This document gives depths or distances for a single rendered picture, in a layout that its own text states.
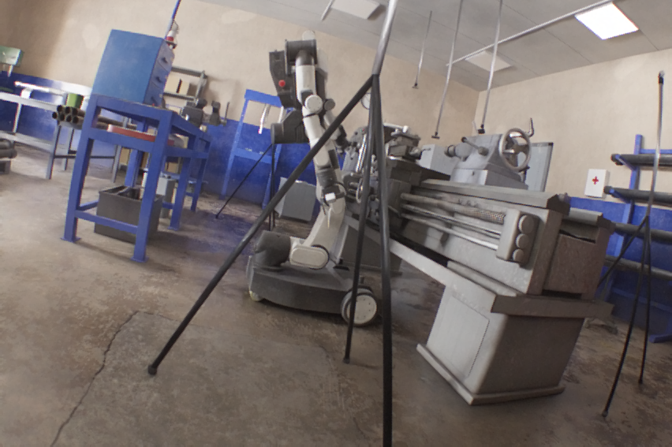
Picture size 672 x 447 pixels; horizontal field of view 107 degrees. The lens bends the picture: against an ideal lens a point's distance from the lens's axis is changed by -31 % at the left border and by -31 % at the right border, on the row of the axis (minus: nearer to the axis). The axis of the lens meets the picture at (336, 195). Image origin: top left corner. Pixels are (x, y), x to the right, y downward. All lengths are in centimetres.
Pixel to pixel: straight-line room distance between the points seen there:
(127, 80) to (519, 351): 231
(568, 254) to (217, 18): 659
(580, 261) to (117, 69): 245
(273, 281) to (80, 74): 634
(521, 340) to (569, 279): 31
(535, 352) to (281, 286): 121
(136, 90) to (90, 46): 551
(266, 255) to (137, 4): 632
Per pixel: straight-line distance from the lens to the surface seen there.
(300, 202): 520
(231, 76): 666
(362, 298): 185
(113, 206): 248
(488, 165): 189
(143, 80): 211
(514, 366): 157
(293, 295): 180
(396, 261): 341
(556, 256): 143
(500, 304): 128
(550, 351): 170
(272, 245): 186
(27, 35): 854
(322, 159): 164
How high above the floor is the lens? 69
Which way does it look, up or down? 2 degrees down
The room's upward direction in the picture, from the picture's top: 14 degrees clockwise
